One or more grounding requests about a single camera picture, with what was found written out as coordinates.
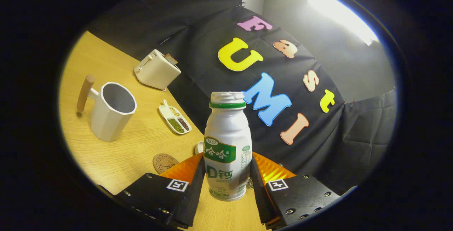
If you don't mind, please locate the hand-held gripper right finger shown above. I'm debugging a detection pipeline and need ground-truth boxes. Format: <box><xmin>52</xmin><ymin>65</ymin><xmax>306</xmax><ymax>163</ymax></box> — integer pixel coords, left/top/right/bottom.
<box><xmin>249</xmin><ymin>152</ymin><xmax>341</xmax><ymax>230</ymax></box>

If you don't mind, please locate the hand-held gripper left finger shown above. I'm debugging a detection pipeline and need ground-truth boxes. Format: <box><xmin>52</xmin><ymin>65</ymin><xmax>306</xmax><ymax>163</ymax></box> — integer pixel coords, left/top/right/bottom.
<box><xmin>113</xmin><ymin>152</ymin><xmax>206</xmax><ymax>230</ymax></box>

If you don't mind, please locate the round cork coaster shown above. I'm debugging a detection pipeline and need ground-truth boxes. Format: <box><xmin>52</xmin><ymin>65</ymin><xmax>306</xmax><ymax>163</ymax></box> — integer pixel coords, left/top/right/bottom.
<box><xmin>153</xmin><ymin>153</ymin><xmax>180</xmax><ymax>174</ymax></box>

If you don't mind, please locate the white juice bottle green label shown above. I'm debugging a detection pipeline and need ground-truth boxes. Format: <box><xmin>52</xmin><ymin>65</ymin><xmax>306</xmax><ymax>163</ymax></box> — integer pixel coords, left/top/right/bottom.
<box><xmin>203</xmin><ymin>92</ymin><xmax>253</xmax><ymax>202</ymax></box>

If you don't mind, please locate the white cup wooden handle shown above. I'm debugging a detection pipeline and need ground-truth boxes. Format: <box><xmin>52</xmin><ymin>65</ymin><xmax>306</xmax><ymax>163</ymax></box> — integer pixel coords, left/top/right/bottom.
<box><xmin>77</xmin><ymin>74</ymin><xmax>138</xmax><ymax>143</ymax></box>

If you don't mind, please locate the white divided bean dish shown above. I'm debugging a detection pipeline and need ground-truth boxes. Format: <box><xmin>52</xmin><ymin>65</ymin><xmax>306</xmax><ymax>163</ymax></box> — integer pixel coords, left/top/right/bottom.
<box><xmin>159</xmin><ymin>99</ymin><xmax>192</xmax><ymax>135</ymax></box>

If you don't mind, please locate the wooden table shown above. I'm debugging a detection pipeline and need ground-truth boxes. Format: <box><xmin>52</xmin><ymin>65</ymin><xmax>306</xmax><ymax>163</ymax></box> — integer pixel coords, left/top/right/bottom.
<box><xmin>58</xmin><ymin>30</ymin><xmax>269</xmax><ymax>231</ymax></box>

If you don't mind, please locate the cream toaster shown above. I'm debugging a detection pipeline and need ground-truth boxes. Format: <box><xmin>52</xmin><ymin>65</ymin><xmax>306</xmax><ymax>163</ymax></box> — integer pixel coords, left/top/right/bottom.
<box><xmin>134</xmin><ymin>49</ymin><xmax>182</xmax><ymax>91</ymax></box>

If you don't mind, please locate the black backdrop cloth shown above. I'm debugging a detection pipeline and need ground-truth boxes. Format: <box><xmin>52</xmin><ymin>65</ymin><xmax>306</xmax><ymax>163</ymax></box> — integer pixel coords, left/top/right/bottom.
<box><xmin>87</xmin><ymin>0</ymin><xmax>397</xmax><ymax>193</ymax></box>

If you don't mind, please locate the ceiling light panel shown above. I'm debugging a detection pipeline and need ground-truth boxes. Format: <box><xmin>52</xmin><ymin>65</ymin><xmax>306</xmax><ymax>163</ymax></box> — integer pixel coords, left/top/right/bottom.
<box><xmin>308</xmin><ymin>0</ymin><xmax>379</xmax><ymax>46</ymax></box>

